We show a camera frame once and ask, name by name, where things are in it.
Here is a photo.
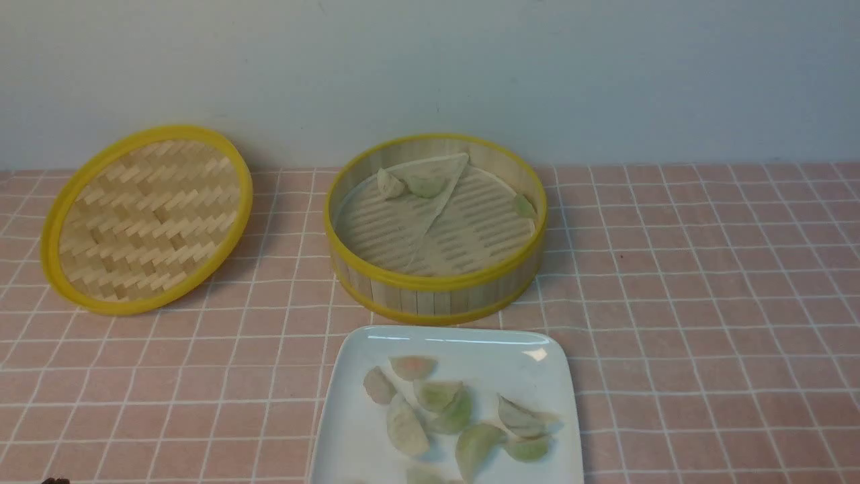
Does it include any small green dumpling steamer right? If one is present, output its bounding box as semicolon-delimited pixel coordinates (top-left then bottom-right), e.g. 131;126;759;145
512;193;538;220

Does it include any dumpling at plate bottom edge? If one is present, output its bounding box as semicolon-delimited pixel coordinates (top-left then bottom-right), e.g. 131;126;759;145
406;467;463;484

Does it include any white pleated dumpling plate right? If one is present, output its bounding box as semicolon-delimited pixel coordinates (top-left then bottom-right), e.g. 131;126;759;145
497;393;561;439

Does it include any bamboo steamer basket yellow rim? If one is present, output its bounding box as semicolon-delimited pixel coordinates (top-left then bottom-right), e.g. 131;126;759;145
325;134;549;325

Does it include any pink checkered tablecloth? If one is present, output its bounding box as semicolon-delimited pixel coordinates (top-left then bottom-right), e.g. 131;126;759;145
1;163;858;483

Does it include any pink dumpling on plate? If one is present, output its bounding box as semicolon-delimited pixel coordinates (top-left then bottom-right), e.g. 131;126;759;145
389;355;438;382

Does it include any white square plate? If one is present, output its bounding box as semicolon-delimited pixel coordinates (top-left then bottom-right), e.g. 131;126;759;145
309;325;585;483

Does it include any pale green dumpling plate centre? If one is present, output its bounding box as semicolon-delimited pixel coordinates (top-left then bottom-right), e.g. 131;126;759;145
413;380;464;414

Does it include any beige dumpling plate left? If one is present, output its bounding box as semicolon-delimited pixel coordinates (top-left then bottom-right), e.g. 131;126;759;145
363;366;398;405

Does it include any large green dumpling plate bottom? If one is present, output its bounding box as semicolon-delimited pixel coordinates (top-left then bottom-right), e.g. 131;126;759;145
455;422;507;483

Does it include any green dumpling in steamer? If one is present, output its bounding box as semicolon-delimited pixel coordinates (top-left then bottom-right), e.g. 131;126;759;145
404;175;447;199

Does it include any pale white dumpling in steamer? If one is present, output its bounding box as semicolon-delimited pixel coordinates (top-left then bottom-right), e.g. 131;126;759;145
376;168;406;201

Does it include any pale long dumpling on plate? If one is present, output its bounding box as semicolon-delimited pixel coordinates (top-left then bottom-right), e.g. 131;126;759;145
385;393;430;458

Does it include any white steamer liner cloth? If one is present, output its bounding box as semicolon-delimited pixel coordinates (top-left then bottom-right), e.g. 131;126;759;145
333;151;535;278

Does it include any bamboo steamer lid yellow rim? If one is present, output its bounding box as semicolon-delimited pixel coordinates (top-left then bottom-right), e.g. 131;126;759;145
40;125;254;316

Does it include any small green dumpling plate right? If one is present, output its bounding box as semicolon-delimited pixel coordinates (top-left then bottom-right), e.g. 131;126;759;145
503;435;554;462

